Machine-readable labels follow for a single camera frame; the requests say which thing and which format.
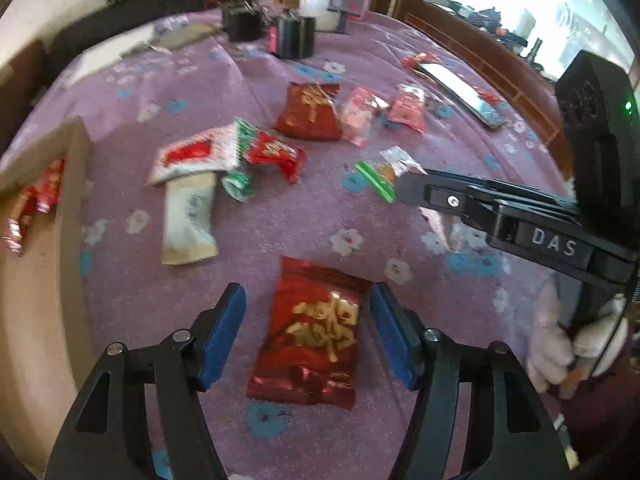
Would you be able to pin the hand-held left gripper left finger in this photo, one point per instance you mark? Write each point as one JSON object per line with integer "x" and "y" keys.
{"x": 225, "y": 330}

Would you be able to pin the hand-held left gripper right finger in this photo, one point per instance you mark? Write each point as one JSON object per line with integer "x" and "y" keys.
{"x": 392, "y": 332}

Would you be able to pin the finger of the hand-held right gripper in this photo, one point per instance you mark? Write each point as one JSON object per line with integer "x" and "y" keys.
{"x": 525, "y": 192}
{"x": 440, "y": 197}

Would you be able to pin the green-edged clear snack packet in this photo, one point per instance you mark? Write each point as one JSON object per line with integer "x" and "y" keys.
{"x": 380, "y": 175}

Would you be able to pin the red gold-print snack packet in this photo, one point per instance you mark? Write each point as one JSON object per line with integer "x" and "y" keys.
{"x": 310, "y": 330}
{"x": 309, "y": 110}

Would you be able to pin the pink cartoon snack packet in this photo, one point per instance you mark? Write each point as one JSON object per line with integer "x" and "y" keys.
{"x": 407, "y": 110}
{"x": 361, "y": 112}

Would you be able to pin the cardboard box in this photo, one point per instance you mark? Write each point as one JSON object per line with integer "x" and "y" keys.
{"x": 45, "y": 320}

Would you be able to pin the person's right hand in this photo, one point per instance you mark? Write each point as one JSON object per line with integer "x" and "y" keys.
{"x": 547, "y": 345}

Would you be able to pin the cream white snack packet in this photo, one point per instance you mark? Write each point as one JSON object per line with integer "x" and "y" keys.
{"x": 189, "y": 220}

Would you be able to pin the purple floral cloth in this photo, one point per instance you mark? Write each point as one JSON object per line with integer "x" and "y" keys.
{"x": 310, "y": 220}

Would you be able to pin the red packet under smartphone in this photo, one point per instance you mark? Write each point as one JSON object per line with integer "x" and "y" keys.
{"x": 417, "y": 60}

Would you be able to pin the green clear candy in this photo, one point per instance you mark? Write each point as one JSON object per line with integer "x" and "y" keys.
{"x": 237, "y": 186}

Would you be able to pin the brown wooden cabinet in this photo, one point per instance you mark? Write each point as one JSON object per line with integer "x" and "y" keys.
{"x": 480, "y": 55}

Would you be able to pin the red green-label snack packet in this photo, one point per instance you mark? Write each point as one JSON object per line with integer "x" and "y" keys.
{"x": 272, "y": 152}

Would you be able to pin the white container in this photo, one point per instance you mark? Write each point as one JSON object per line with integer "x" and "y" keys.
{"x": 317, "y": 2}

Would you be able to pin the small red snack packet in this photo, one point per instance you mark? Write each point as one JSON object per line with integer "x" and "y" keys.
{"x": 42, "y": 185}

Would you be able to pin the grey pouch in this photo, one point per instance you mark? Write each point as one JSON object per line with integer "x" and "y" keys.
{"x": 187, "y": 35}

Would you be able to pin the white paper sheet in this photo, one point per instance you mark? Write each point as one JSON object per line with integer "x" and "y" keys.
{"x": 110, "y": 55}

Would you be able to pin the black sofa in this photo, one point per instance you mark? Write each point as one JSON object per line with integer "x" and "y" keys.
{"x": 150, "y": 10}

